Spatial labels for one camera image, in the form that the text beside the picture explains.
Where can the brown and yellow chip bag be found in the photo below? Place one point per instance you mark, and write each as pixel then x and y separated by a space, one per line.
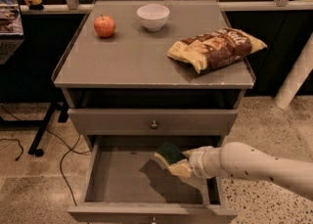
pixel 216 49

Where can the open laptop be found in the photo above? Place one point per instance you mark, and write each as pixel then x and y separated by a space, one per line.
pixel 11 30

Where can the yellow and black toy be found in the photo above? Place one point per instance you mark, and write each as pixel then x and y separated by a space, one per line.
pixel 34 4

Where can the red apple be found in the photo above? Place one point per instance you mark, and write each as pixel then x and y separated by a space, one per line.
pixel 104 26

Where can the top drawer with knob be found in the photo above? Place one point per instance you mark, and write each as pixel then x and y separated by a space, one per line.
pixel 153 122

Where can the white post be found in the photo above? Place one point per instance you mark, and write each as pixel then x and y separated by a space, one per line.
pixel 296 77

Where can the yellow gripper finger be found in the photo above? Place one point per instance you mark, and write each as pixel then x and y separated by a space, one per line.
pixel 180 169

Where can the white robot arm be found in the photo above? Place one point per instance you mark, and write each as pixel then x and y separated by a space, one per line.
pixel 239 160

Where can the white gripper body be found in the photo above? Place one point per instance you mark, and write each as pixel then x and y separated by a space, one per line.
pixel 200 161

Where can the open middle drawer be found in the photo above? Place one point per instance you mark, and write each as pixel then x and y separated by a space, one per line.
pixel 127 184

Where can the grey drawer cabinet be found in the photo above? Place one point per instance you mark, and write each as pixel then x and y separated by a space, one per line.
pixel 130 70

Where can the green and yellow sponge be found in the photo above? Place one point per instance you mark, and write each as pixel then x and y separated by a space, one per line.
pixel 170 155

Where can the white ceramic bowl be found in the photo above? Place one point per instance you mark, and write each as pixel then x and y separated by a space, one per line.
pixel 153 17

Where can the black desk leg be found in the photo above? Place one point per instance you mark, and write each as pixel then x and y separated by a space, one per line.
pixel 62 108

